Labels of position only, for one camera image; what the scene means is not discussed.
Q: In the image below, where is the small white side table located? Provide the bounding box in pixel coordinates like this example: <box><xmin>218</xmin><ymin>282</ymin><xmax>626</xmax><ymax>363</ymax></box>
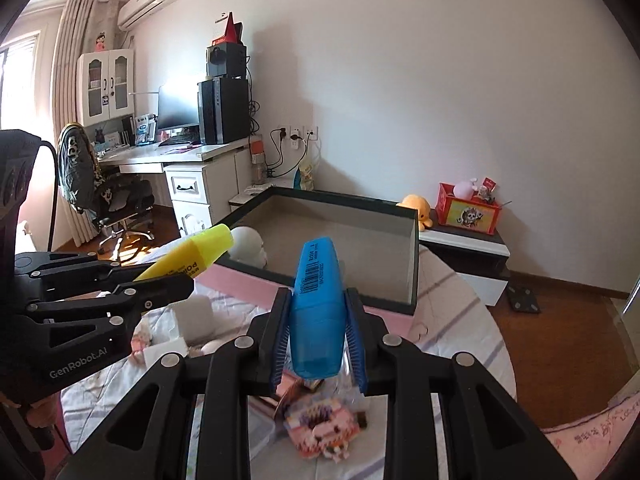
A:
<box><xmin>229</xmin><ymin>183</ymin><xmax>276</xmax><ymax>213</ymax></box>

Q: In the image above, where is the rose gold metal cup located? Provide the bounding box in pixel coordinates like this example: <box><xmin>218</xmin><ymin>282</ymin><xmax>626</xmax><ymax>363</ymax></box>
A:
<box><xmin>274</xmin><ymin>376</ymin><xmax>326</xmax><ymax>418</ymax></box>

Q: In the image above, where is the black office chair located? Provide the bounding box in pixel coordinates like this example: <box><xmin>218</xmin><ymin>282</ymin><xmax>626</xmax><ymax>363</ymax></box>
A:
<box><xmin>92</xmin><ymin>172</ymin><xmax>157</xmax><ymax>256</ymax></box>

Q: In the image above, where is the beige curtain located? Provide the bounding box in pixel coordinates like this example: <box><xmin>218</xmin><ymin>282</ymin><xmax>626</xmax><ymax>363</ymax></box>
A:
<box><xmin>50</xmin><ymin>0</ymin><xmax>126</xmax><ymax>248</ymax></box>

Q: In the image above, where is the pink snack packet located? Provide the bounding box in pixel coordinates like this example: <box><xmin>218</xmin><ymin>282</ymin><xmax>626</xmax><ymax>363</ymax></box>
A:
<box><xmin>282</xmin><ymin>392</ymin><xmax>371</xmax><ymax>461</ymax></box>

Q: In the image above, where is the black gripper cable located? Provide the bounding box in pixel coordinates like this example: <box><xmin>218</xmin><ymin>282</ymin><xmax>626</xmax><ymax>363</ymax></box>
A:
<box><xmin>35</xmin><ymin>141</ymin><xmax>60</xmax><ymax>253</ymax></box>

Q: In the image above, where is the black patterned jacket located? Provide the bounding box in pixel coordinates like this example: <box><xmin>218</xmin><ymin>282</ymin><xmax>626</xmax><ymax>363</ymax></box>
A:
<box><xmin>56</xmin><ymin>122</ymin><xmax>101</xmax><ymax>211</ymax></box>

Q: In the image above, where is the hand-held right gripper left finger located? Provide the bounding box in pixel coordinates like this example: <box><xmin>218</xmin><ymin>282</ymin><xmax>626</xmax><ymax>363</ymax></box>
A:
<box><xmin>55</xmin><ymin>287</ymin><xmax>293</xmax><ymax>480</ymax></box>

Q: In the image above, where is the blue highlighter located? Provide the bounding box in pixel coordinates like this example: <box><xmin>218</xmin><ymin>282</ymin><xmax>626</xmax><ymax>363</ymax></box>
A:
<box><xmin>289</xmin><ymin>236</ymin><xmax>348</xmax><ymax>380</ymax></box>

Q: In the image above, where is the red storage box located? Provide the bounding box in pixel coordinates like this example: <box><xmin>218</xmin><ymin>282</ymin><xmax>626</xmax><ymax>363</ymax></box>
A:
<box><xmin>434</xmin><ymin>182</ymin><xmax>502</xmax><ymax>236</ymax></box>

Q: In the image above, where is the computer monitor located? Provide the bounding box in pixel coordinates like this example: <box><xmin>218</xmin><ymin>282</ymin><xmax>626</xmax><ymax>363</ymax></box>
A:
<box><xmin>156</xmin><ymin>80</ymin><xmax>201</xmax><ymax>133</ymax></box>

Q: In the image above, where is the white air conditioner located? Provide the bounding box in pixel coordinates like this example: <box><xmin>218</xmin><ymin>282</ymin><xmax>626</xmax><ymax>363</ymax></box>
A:
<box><xmin>117</xmin><ymin>0</ymin><xmax>183</xmax><ymax>31</ymax></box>

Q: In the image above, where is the white glass-door cabinet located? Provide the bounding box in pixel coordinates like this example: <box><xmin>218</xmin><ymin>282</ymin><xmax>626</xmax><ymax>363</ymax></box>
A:
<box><xmin>76</xmin><ymin>48</ymin><xmax>136</xmax><ymax>128</ymax></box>

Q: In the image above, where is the grey white small fan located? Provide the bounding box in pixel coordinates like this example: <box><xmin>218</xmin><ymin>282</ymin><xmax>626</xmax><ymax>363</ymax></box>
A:
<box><xmin>144</xmin><ymin>294</ymin><xmax>217</xmax><ymax>367</ymax></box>

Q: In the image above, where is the black speaker box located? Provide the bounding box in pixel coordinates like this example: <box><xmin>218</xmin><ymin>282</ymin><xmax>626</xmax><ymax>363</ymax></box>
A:
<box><xmin>206</xmin><ymin>41</ymin><xmax>248</xmax><ymax>79</ymax></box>

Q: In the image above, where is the white spherical gadget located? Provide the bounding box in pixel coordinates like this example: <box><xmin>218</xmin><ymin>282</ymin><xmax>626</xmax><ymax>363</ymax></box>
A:
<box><xmin>231</xmin><ymin>226</ymin><xmax>269</xmax><ymax>267</ymax></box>

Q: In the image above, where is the blue box on desk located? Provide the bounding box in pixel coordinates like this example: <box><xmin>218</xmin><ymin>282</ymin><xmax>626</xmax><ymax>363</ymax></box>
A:
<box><xmin>135</xmin><ymin>114</ymin><xmax>157</xmax><ymax>145</ymax></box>

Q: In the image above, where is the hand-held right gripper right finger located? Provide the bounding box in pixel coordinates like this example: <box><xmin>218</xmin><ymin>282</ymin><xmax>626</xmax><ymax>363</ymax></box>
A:
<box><xmin>344</xmin><ymin>289</ymin><xmax>581</xmax><ymax>480</ymax></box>

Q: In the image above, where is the black bathroom scale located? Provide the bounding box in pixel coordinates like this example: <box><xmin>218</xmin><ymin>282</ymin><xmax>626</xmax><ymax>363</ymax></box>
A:
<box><xmin>506</xmin><ymin>285</ymin><xmax>542</xmax><ymax>316</ymax></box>

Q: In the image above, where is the striped white quilt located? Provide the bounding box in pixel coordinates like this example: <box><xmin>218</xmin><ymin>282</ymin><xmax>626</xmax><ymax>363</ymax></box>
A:
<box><xmin>60</xmin><ymin>245</ymin><xmax>518</xmax><ymax>480</ymax></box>

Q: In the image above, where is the white desk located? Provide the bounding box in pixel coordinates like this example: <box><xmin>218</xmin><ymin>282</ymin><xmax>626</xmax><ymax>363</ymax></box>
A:
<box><xmin>95</xmin><ymin>135</ymin><xmax>263</xmax><ymax>241</ymax></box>

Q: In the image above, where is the black white nightstand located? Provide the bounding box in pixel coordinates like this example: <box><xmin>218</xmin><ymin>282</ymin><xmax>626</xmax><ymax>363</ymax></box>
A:
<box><xmin>417</xmin><ymin>220</ymin><xmax>512</xmax><ymax>308</ymax></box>

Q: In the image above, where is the orange-lid jar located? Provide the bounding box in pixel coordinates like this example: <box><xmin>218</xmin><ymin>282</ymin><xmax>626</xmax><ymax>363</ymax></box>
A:
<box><xmin>250</xmin><ymin>140</ymin><xmax>266</xmax><ymax>186</ymax></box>

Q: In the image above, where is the window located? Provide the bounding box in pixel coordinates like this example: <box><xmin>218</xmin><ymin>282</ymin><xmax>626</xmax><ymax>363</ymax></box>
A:
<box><xmin>0</xmin><ymin>30</ymin><xmax>41</xmax><ymax>131</ymax></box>

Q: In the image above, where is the red cone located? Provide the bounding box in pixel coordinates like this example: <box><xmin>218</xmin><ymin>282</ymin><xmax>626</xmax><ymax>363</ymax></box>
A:
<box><xmin>212</xmin><ymin>11</ymin><xmax>240</xmax><ymax>45</ymax></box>

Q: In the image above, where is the black computer tower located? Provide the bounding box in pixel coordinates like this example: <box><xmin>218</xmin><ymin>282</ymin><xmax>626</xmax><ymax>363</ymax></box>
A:
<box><xmin>197</xmin><ymin>77</ymin><xmax>251</xmax><ymax>146</ymax></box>

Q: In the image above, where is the yellow-green small block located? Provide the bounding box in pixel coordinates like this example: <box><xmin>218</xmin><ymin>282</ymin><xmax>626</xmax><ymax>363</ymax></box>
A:
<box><xmin>134</xmin><ymin>224</ymin><xmax>236</xmax><ymax>283</ymax></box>

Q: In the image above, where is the pink box with dark rim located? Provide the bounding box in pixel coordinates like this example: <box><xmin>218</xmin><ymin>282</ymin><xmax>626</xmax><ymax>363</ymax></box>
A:
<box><xmin>192</xmin><ymin>186</ymin><xmax>421</xmax><ymax>343</ymax></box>

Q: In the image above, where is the pink printed bedding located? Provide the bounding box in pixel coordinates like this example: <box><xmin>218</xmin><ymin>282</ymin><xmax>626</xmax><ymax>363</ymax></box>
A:
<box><xmin>542</xmin><ymin>392</ymin><xmax>640</xmax><ymax>480</ymax></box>

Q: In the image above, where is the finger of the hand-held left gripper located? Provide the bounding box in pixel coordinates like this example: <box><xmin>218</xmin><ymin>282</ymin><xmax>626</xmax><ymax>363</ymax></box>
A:
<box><xmin>14</xmin><ymin>251</ymin><xmax>151</xmax><ymax>293</ymax></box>
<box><xmin>20</xmin><ymin>274</ymin><xmax>196</xmax><ymax>341</ymax></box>

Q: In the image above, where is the black power cable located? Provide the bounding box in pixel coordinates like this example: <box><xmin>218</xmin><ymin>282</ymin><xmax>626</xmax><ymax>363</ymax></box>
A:
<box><xmin>269</xmin><ymin>129</ymin><xmax>287</xmax><ymax>179</ymax></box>

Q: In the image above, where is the yellow blue snack bag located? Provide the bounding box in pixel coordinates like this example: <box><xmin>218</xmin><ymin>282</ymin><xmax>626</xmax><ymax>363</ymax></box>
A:
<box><xmin>292</xmin><ymin>160</ymin><xmax>316</xmax><ymax>192</ymax></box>

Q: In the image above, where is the yellow plush toy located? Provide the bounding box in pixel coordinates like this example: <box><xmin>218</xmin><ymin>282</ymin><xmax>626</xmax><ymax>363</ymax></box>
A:
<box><xmin>397</xmin><ymin>194</ymin><xmax>435</xmax><ymax>226</ymax></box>

